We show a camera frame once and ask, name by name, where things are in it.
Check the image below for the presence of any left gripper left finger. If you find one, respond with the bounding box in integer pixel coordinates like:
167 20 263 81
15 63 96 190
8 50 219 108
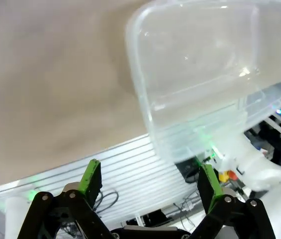
18 159 112 239

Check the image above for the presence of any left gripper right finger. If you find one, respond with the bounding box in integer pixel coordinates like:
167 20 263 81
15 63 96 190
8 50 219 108
189 164 277 239

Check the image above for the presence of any yellow red emergency stop button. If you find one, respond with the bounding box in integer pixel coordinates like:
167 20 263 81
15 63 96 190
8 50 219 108
218 170 239 184

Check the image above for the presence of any black device under table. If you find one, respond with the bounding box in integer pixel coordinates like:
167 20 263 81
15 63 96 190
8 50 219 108
177 156 202 184

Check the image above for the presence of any large clear plastic container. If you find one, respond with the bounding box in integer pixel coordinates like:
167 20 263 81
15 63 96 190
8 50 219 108
125 0 281 164

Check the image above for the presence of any grey looped cable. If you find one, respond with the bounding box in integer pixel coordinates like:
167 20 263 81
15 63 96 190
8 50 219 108
94 189 120 215

